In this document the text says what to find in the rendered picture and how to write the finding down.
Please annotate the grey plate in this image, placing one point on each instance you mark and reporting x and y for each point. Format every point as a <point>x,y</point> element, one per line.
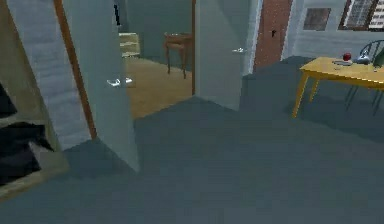
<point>342,62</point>

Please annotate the beige chest of drawers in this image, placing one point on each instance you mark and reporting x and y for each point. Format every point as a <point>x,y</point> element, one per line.
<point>129,45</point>

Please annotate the beige open shelf unit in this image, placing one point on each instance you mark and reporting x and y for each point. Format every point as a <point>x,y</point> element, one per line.
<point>23,100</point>

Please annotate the grey framed picture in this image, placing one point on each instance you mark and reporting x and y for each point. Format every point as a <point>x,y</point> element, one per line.
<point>316,19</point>

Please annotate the pale grey room door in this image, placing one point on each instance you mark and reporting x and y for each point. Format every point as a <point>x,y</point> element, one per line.
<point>96,66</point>
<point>218,50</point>

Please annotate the yellow wooden table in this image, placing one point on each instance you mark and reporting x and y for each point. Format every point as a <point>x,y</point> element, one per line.
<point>336,71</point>

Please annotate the brown framed window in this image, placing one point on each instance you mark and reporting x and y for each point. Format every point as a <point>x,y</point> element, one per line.
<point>361,15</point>

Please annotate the brown wooden side table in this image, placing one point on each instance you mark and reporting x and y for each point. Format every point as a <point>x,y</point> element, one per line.
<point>176,41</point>

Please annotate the red apple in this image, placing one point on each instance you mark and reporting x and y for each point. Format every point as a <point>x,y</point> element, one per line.
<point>347,56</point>

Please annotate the red-brown room door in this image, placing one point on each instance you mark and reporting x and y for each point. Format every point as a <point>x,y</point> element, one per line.
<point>271,33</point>

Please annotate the grey kettle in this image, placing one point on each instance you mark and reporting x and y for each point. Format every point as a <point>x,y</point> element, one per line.
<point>362,59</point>

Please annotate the dark metal chair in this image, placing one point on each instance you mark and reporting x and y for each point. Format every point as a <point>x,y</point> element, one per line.
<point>370,50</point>

